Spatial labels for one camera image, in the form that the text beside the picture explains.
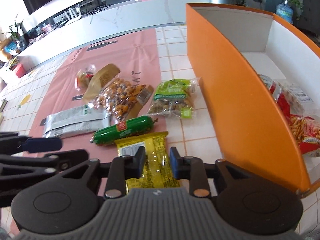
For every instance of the green raisin snack packet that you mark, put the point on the green raisin snack packet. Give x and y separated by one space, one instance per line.
174 98

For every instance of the blue water jug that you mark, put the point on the blue water jug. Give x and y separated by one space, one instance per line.
284 11

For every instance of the green sausage snack stick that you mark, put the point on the green sausage snack stick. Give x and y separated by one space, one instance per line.
123 129

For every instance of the yellow snack packet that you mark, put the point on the yellow snack packet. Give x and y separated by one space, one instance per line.
157 171

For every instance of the silver white snack bag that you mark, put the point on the silver white snack bag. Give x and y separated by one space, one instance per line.
76 121

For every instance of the orange cardboard box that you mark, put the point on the orange cardboard box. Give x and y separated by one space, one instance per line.
228 47

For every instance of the red stick snack bag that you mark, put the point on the red stick snack bag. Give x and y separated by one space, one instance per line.
305 130

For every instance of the white yogurt ball packet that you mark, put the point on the white yogurt ball packet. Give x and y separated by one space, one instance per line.
299 101

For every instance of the small red storage box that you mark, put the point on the small red storage box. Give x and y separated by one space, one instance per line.
19 70

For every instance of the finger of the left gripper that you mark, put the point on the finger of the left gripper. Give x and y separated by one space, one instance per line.
13 143

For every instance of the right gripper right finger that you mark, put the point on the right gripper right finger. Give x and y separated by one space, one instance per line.
191 169

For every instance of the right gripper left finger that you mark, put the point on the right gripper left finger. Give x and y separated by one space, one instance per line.
123 168

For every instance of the small clear pastry packet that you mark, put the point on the small clear pastry packet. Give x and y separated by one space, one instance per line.
83 78

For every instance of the white marble tv cabinet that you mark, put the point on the white marble tv cabinet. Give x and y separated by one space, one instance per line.
117 20

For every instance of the mixed nuts kraft bag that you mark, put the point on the mixed nuts kraft bag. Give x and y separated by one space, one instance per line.
122 97

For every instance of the red snack packet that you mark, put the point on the red snack packet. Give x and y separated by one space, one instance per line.
278 95

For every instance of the pink bottle print mat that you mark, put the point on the pink bottle print mat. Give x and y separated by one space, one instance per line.
128 72

